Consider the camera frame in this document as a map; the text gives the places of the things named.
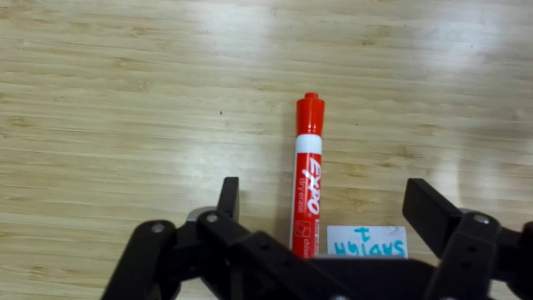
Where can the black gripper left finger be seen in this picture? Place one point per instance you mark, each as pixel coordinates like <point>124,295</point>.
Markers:
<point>167,260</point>

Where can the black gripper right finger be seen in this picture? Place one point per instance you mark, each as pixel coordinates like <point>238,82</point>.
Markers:
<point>472,250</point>

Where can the red Expo marker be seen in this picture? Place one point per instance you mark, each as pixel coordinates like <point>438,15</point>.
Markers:
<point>307,184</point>

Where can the white red label sticker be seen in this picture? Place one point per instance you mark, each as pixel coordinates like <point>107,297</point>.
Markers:
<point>367,242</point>

